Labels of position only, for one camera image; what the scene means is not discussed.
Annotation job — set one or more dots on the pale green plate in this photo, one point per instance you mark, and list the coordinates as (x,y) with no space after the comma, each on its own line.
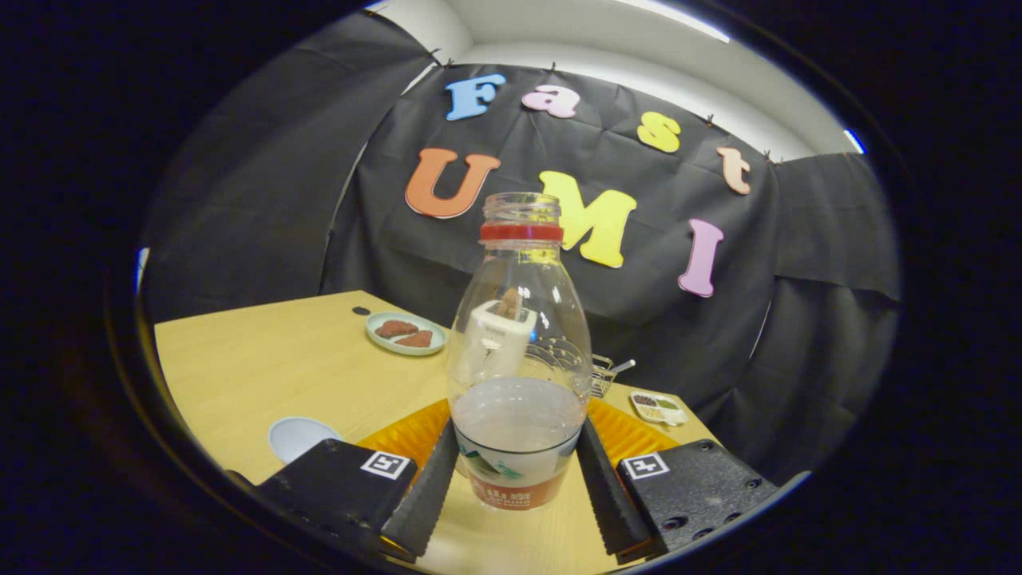
(427,323)

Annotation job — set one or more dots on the white cup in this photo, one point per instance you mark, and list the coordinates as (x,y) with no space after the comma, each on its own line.
(295,438)

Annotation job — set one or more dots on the wooden table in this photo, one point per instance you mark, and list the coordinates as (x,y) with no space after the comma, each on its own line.
(263,359)

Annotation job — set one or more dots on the clear plastic juice bottle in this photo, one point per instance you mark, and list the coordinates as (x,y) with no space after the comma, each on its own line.
(519,423)

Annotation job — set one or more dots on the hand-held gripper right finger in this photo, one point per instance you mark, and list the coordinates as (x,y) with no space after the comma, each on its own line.
(611,503)

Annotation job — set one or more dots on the long ceiling light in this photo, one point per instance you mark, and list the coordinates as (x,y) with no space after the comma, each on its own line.
(679,17)

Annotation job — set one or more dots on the white toaster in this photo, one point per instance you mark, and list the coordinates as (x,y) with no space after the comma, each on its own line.
(499,335)

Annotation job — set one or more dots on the brown bread piece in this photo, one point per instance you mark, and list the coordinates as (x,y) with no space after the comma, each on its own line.
(417,339)
(395,328)

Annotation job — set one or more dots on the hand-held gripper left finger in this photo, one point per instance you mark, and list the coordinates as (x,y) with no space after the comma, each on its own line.
(423,499)

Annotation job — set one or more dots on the brown toast slice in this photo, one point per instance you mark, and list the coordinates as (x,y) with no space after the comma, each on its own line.
(511,305)

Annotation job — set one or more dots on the white compartment tray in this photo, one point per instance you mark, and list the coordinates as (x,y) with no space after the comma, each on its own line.
(659,409)

